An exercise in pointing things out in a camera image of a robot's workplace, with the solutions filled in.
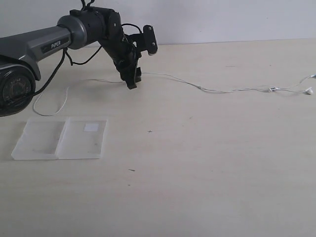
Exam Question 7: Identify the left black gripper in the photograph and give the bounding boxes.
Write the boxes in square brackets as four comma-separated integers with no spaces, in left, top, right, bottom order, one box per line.
[99,24,142,89]

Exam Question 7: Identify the white wired earphones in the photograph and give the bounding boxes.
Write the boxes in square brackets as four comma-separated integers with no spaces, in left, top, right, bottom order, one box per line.
[32,73,316,117]

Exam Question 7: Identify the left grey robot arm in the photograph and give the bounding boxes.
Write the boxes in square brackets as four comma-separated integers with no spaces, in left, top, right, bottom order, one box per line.
[0,4,155,117]

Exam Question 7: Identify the translucent plastic storage case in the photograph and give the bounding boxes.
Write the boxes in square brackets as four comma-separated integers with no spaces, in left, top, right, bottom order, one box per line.
[11,117,108,160]

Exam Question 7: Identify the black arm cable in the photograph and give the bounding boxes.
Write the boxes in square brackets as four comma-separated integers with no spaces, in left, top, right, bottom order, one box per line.
[29,0,143,97]

